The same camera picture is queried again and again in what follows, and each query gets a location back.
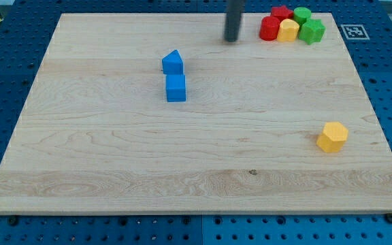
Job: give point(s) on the blue triangle block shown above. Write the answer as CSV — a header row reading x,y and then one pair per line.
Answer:
x,y
173,63

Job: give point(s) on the blue cube block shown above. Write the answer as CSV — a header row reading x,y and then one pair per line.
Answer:
x,y
175,85

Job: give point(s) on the wooden board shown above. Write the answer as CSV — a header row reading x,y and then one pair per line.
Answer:
x,y
97,136

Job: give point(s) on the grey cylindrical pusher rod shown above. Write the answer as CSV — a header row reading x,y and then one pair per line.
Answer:
x,y
233,18

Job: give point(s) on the red cylinder block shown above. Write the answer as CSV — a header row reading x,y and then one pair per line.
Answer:
x,y
269,28

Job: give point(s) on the yellow heart block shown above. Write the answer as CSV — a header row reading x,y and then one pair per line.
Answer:
x,y
288,30

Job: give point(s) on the red star block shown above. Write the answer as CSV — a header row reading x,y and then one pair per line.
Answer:
x,y
282,12

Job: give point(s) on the yellow hexagon block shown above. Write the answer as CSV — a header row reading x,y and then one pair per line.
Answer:
x,y
333,137

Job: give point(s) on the green star block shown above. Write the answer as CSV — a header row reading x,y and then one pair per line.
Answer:
x,y
312,31

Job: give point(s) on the green cylinder block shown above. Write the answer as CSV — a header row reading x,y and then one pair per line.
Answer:
x,y
301,14

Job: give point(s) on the white fiducial marker tag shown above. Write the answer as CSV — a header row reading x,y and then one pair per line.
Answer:
x,y
354,32

